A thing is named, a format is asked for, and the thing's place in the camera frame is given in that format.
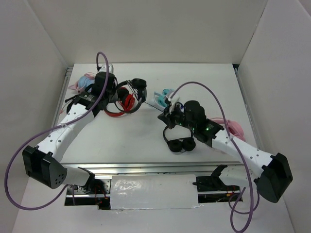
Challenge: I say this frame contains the red and black headphones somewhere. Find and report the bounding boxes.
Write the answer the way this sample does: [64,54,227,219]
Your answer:
[104,87,135,117]

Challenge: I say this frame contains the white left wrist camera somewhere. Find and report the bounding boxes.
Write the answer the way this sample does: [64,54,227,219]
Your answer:
[97,64,114,74]

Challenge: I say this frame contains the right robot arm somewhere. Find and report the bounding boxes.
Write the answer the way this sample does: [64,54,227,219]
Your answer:
[158,100,293,203]

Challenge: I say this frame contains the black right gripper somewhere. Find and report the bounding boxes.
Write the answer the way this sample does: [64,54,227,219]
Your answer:
[157,101,196,131]

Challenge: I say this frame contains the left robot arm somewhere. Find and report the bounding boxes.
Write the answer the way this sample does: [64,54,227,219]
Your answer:
[22,72,117,194]

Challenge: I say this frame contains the blue and pink headphones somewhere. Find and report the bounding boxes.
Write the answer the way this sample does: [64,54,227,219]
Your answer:
[68,72,95,93]

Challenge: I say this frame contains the white foil cover plate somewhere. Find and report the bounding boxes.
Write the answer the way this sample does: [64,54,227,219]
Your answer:
[110,174,199,210]

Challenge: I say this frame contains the black taped headphones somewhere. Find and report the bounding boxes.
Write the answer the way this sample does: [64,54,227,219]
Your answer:
[115,78,147,114]

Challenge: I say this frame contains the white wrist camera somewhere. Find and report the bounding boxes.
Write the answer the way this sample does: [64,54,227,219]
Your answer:
[167,95,180,114]
[97,64,114,74]

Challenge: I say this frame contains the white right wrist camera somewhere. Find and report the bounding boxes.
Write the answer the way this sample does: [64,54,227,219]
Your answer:
[167,95,180,114]

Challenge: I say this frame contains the small black headphones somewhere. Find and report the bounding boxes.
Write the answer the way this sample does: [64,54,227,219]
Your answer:
[163,126,196,153]

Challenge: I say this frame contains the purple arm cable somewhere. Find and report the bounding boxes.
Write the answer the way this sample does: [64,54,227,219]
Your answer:
[169,82,260,233]
[4,51,110,211]

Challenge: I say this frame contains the teal and white headphones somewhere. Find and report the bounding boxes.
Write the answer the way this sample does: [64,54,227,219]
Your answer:
[153,89,174,108]

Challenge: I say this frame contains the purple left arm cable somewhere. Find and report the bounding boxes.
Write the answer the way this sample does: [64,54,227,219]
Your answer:
[4,51,110,211]

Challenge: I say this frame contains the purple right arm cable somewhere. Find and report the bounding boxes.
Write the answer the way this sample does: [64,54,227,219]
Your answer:
[169,82,260,233]

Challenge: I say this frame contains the black gaming headset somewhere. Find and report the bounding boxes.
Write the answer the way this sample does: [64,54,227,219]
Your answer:
[59,92,81,114]

